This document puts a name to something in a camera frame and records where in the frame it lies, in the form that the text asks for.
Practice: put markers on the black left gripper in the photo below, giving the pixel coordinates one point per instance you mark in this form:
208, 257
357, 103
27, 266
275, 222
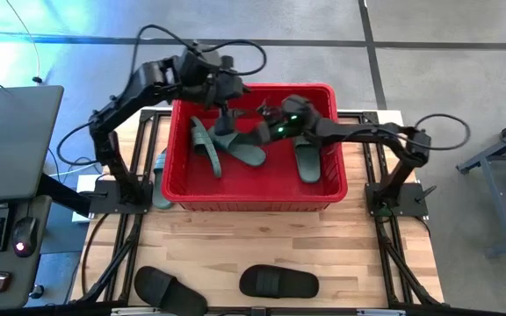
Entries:
226, 88

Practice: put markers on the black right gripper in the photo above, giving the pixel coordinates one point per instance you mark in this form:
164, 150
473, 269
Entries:
299, 118

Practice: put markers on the green rubber slide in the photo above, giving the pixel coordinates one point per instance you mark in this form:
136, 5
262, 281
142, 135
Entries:
308, 162
209, 153
244, 151
160, 199

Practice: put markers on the black rubber slide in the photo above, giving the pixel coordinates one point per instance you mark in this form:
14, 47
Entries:
279, 282
165, 289

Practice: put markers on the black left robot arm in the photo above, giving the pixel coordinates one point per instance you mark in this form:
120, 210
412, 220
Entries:
117, 105

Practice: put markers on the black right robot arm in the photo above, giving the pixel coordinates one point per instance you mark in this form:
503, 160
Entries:
358, 131

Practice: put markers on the red plastic bin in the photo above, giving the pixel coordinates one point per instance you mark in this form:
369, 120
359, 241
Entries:
253, 184

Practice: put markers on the white power box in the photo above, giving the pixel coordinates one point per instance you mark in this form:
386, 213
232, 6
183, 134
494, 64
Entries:
84, 186

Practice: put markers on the black desk support bar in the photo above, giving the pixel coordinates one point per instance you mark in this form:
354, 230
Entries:
64, 195

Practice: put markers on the blue-grey metal cart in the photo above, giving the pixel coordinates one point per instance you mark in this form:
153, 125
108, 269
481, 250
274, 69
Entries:
490, 158

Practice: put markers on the black computer mouse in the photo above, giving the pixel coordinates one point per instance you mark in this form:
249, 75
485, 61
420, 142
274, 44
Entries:
24, 234

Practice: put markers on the black round knob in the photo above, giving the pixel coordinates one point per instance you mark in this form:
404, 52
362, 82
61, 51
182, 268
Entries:
38, 291

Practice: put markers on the grey keyboard tray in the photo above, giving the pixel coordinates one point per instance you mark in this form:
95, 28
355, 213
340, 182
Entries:
24, 276

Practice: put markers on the small brown device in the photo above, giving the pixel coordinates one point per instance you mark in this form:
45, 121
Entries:
1, 282

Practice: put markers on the black aluminium table frame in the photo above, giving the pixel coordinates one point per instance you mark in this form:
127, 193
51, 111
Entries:
146, 115

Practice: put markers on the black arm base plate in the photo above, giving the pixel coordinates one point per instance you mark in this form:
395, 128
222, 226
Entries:
373, 193
103, 197

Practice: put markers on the silver metal bracket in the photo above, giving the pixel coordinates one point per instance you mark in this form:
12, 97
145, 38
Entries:
380, 313
134, 312

